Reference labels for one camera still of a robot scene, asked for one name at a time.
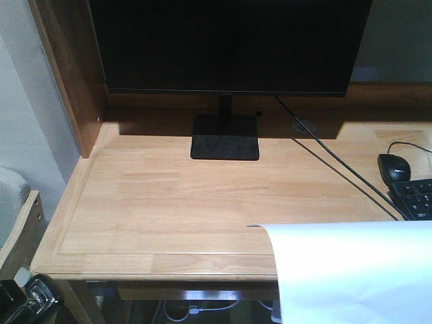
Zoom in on black computer mouse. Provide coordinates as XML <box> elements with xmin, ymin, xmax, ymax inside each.
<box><xmin>377</xmin><ymin>153</ymin><xmax>411</xmax><ymax>186</ymax></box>

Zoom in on black keyboard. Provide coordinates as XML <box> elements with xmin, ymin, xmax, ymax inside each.
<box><xmin>388</xmin><ymin>179</ymin><xmax>431</xmax><ymax>221</ymax></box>

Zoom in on black stapler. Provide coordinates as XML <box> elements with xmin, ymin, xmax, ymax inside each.
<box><xmin>1</xmin><ymin>274</ymin><xmax>64</xmax><ymax>323</ymax></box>

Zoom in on black monitor cable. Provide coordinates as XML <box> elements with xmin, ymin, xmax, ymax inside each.
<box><xmin>273</xmin><ymin>96</ymin><xmax>411</xmax><ymax>222</ymax></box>

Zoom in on black computer monitor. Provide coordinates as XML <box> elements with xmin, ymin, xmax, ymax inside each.
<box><xmin>90</xmin><ymin>1</ymin><xmax>372</xmax><ymax>161</ymax></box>

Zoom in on grey cushioned wooden chair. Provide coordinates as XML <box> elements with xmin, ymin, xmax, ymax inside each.
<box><xmin>1</xmin><ymin>167</ymin><xmax>44</xmax><ymax>280</ymax></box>

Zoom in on wooden desk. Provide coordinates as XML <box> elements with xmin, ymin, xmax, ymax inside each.
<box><xmin>30</xmin><ymin>1</ymin><xmax>431</xmax><ymax>323</ymax></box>

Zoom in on white paper sheets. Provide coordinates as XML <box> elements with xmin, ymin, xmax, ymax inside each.
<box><xmin>265</xmin><ymin>221</ymin><xmax>431</xmax><ymax>323</ymax></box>

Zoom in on white floor cable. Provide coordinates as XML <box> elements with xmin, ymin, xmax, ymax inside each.
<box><xmin>163</xmin><ymin>298</ymin><xmax>240</xmax><ymax>321</ymax></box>

